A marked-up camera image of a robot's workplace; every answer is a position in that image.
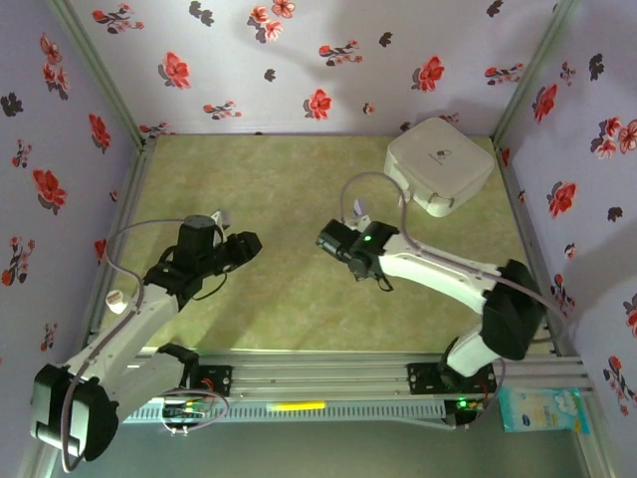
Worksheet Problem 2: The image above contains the white pill bottle orange cap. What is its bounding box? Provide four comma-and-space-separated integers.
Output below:
106, 290, 131, 315

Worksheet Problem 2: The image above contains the white plastic storage box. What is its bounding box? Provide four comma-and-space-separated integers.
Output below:
382, 117, 497, 219

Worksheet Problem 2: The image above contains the yellow marker pen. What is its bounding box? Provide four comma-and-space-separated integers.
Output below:
267, 400, 327, 412

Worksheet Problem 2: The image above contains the blue wet wipes packet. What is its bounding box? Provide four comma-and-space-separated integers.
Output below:
499, 386, 591, 434

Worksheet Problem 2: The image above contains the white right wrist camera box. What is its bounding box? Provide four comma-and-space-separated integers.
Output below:
350, 198, 372, 226

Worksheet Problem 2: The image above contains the aluminium side rail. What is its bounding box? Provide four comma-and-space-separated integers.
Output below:
79, 138, 158, 350
492, 138, 566, 359

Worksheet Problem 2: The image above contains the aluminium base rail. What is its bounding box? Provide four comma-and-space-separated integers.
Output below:
113, 351, 596, 399

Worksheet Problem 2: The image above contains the grey slotted cable duct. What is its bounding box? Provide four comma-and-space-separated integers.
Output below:
118, 400, 447, 424

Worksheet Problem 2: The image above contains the arm controller board with wires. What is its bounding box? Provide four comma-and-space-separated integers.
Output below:
159, 400, 210, 437
445, 395, 487, 430

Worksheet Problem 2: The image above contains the aluminium frame post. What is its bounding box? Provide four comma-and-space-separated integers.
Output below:
47, 0, 153, 150
491, 0, 582, 145

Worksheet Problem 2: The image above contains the aluminium frame leg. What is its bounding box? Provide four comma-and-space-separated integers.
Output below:
571, 395, 618, 478

